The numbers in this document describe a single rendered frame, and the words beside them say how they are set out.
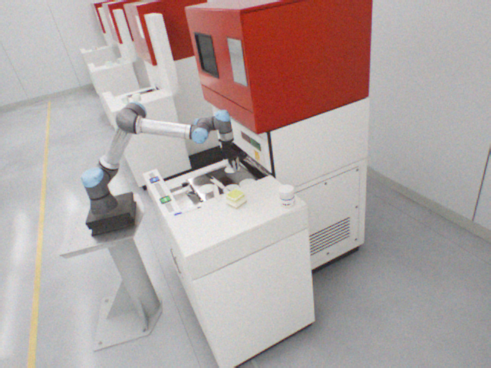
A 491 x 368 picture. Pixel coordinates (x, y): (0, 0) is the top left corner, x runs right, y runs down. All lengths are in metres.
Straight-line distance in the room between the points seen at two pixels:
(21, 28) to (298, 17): 8.32
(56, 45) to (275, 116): 8.20
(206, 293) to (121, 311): 1.15
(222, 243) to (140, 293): 1.07
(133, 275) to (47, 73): 7.81
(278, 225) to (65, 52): 8.50
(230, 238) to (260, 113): 0.64
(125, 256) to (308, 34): 1.63
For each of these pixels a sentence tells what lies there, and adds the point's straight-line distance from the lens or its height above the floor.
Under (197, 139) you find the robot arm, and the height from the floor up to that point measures 1.29.
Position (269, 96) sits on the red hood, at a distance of 1.77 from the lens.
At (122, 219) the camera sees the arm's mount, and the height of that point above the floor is 0.88.
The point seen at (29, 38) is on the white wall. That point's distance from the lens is 9.65.
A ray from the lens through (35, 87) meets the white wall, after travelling 9.80.
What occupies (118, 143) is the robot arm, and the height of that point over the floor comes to 1.25.
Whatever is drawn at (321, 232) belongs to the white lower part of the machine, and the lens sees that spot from 2.41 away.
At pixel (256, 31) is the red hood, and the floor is 1.72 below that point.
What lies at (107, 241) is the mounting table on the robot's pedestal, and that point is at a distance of 2.04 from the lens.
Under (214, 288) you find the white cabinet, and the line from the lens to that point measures 1.70.
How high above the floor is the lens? 1.96
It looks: 31 degrees down
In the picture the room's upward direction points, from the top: 10 degrees counter-clockwise
